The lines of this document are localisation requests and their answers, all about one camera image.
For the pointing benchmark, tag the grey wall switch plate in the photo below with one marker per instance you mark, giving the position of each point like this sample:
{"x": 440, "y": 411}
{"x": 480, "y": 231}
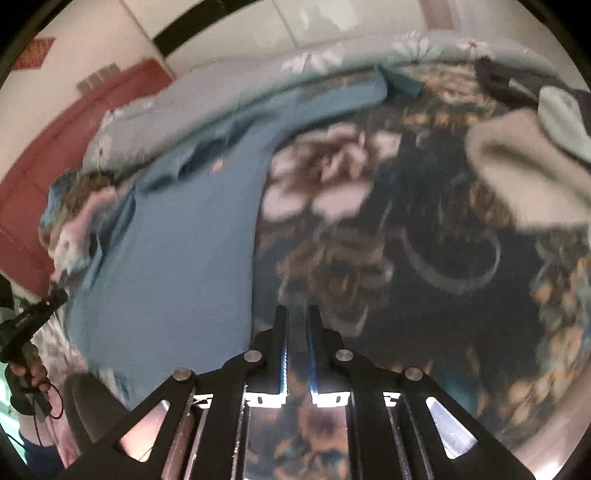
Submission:
{"x": 98, "y": 77}

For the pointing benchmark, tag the person's left hand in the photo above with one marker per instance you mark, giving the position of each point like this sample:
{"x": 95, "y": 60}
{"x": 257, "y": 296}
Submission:
{"x": 32, "y": 364}

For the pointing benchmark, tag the red wooden headboard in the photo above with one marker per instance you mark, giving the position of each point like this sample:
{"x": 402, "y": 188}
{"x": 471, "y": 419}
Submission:
{"x": 46, "y": 161}

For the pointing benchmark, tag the dark floral blanket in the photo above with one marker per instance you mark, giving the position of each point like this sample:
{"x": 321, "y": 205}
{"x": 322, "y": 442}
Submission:
{"x": 415, "y": 300}

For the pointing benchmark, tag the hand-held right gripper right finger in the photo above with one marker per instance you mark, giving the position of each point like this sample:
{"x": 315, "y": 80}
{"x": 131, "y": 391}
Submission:
{"x": 314, "y": 341}

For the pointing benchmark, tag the beige garment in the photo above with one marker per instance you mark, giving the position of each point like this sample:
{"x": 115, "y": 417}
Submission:
{"x": 521, "y": 170}

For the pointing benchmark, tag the blue garment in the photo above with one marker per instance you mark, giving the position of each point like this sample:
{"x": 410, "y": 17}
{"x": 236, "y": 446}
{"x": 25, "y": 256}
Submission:
{"x": 184, "y": 254}

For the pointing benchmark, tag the pale mint garment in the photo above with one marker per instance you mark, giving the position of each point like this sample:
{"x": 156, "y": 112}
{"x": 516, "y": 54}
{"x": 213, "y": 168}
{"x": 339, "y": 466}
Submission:
{"x": 564, "y": 120}

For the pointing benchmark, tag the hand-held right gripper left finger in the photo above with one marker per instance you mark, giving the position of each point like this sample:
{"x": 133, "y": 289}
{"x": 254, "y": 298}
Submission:
{"x": 280, "y": 341}

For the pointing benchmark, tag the grey cloth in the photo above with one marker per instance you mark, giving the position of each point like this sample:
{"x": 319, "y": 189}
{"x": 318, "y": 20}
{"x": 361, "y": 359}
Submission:
{"x": 87, "y": 406}

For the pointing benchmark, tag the light grey floral quilt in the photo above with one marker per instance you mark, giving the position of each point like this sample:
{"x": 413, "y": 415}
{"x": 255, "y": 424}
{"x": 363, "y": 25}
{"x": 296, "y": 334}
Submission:
{"x": 184, "y": 97}

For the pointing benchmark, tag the person's left forearm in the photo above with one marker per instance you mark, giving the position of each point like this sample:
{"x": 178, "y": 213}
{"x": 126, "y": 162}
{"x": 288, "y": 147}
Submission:
{"x": 34, "y": 434}

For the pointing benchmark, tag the dark garment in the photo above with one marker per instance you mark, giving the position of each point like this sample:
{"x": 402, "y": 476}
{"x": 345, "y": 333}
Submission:
{"x": 503, "y": 87}

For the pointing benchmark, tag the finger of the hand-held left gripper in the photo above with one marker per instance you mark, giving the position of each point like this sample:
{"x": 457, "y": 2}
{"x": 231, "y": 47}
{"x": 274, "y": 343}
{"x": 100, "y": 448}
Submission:
{"x": 46, "y": 305}

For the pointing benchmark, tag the red wall decoration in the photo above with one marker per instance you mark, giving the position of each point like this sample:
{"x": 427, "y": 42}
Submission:
{"x": 33, "y": 53}

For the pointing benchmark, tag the black wall trim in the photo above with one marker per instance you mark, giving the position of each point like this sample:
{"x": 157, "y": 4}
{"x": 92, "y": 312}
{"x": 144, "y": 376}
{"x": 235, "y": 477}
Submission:
{"x": 207, "y": 28}

